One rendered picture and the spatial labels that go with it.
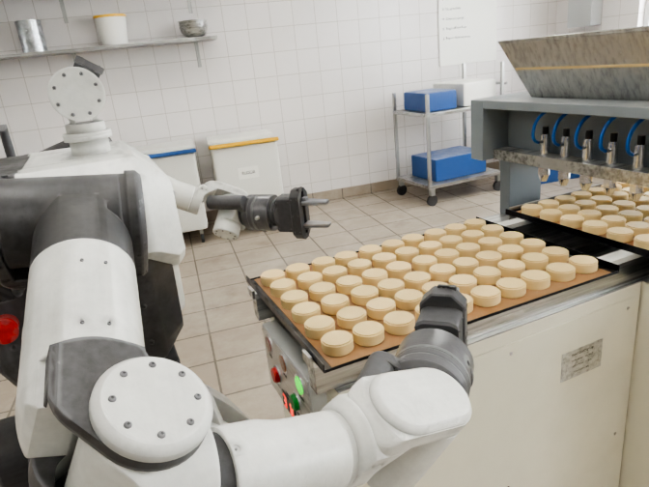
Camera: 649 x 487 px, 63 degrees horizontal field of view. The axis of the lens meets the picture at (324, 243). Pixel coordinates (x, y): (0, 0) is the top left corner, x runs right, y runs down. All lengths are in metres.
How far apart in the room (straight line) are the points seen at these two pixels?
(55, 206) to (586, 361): 1.00
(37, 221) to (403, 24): 4.89
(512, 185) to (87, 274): 1.31
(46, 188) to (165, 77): 4.25
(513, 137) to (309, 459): 1.23
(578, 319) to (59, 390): 0.95
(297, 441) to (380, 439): 0.07
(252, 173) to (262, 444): 3.90
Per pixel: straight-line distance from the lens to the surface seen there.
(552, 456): 1.28
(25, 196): 0.57
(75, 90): 0.75
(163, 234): 0.72
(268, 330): 1.04
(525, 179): 1.64
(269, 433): 0.42
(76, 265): 0.48
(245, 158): 4.23
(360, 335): 0.82
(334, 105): 5.05
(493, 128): 1.51
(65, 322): 0.43
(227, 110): 4.84
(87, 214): 0.54
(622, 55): 1.25
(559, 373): 1.16
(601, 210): 1.42
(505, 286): 0.97
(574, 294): 1.12
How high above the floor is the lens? 1.33
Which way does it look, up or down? 20 degrees down
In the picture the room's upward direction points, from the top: 6 degrees counter-clockwise
